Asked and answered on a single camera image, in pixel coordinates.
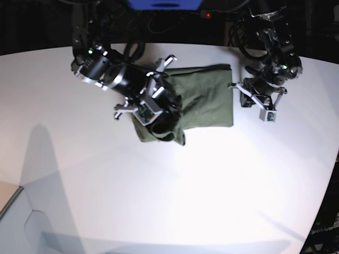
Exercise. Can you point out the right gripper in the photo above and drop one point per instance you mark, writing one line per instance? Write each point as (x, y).
(148, 90)

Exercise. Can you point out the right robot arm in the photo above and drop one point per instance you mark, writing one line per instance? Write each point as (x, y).
(95, 62)

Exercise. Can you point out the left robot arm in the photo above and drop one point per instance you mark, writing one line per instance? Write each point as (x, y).
(280, 62)

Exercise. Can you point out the white side panel board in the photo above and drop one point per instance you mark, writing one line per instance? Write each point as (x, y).
(20, 231)

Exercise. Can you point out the green t-shirt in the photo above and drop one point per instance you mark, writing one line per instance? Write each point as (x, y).
(204, 98)

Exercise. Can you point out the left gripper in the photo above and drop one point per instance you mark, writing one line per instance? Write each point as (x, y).
(259, 92)

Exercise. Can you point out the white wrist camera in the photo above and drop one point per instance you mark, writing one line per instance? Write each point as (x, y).
(268, 115)
(146, 114)

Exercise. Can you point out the blue box at top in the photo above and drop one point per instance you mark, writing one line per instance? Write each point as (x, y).
(186, 5)

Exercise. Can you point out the black power strip red light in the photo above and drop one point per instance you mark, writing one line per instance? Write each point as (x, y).
(219, 15)

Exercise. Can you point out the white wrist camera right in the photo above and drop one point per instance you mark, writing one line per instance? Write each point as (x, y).
(146, 114)

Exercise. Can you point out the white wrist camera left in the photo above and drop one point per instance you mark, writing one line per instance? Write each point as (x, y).
(268, 115)

